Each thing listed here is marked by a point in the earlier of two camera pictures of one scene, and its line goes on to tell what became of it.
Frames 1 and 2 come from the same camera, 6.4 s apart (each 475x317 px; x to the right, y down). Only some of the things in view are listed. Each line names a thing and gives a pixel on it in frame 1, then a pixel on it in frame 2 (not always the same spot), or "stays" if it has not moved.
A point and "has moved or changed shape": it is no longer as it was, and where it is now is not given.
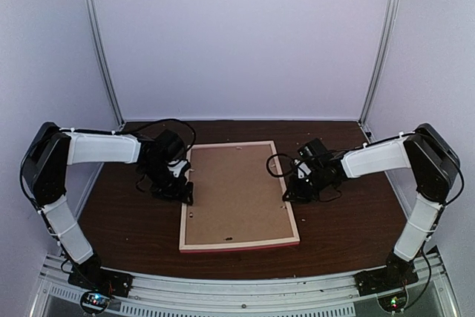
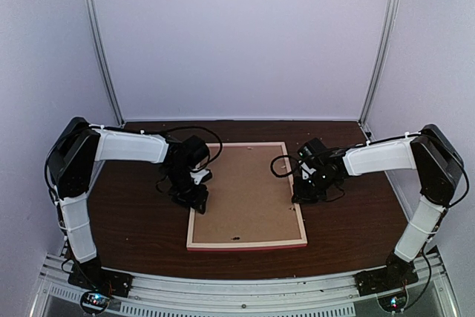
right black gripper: [297, 194] stays
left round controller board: [94, 301] stays
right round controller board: [393, 304] stays
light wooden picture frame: [244, 244] has moved or changed shape
